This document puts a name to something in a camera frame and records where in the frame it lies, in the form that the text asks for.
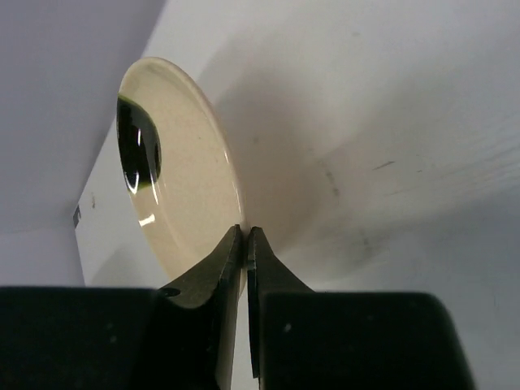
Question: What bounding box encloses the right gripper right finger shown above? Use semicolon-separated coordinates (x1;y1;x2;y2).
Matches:
246;227;475;389

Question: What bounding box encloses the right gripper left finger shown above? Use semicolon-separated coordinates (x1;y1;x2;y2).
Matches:
1;226;244;389

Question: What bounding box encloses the small cream black plate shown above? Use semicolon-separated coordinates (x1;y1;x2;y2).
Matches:
115;57;247;279

